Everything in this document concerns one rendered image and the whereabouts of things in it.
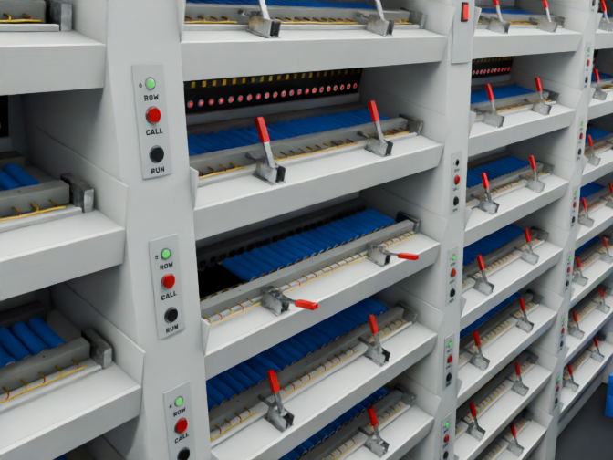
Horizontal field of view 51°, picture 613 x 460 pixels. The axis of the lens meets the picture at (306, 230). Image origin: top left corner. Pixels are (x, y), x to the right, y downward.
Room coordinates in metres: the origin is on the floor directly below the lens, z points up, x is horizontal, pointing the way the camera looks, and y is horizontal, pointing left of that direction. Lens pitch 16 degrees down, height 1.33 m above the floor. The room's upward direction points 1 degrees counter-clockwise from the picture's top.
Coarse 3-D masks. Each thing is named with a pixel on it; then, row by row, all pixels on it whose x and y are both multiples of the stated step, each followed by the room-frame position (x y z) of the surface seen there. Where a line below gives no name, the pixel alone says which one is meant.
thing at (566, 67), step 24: (552, 0) 1.80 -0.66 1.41; (576, 0) 1.76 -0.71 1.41; (528, 72) 1.83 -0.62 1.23; (552, 72) 1.79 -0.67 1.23; (576, 72) 1.74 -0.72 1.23; (576, 120) 1.74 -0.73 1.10; (528, 144) 1.82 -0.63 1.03; (552, 144) 1.78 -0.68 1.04; (576, 144) 1.76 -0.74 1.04; (576, 168) 1.77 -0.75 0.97; (552, 216) 1.76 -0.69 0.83; (576, 216) 1.80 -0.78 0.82; (552, 288) 1.75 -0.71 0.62; (552, 336) 1.75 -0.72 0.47; (552, 384) 1.74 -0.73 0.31; (552, 408) 1.76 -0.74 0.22; (552, 432) 1.77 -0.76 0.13; (552, 456) 1.79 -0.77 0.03
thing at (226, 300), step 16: (400, 224) 1.21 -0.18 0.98; (368, 240) 1.11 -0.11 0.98; (384, 240) 1.15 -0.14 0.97; (320, 256) 1.02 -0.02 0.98; (336, 256) 1.04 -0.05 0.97; (352, 256) 1.07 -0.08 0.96; (288, 272) 0.96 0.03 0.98; (304, 272) 0.98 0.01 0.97; (240, 288) 0.89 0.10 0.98; (256, 288) 0.90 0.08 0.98; (208, 304) 0.83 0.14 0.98; (224, 304) 0.85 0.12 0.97; (240, 304) 0.87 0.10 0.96; (256, 304) 0.88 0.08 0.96
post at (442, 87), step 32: (448, 0) 1.21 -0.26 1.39; (416, 64) 1.26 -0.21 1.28; (448, 64) 1.21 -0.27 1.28; (416, 96) 1.25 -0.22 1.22; (448, 96) 1.22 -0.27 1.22; (448, 160) 1.22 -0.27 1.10; (416, 192) 1.25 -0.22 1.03; (448, 192) 1.23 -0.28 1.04; (448, 224) 1.23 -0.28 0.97; (416, 288) 1.25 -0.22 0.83; (448, 320) 1.24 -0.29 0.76; (416, 448) 1.24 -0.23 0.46
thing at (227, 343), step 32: (384, 192) 1.30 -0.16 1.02; (256, 224) 1.08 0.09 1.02; (416, 224) 1.23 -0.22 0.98; (320, 288) 0.97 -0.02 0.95; (352, 288) 1.00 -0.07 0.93; (224, 320) 0.84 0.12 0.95; (256, 320) 0.85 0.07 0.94; (288, 320) 0.88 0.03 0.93; (320, 320) 0.95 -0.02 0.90; (224, 352) 0.79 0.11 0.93; (256, 352) 0.84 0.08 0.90
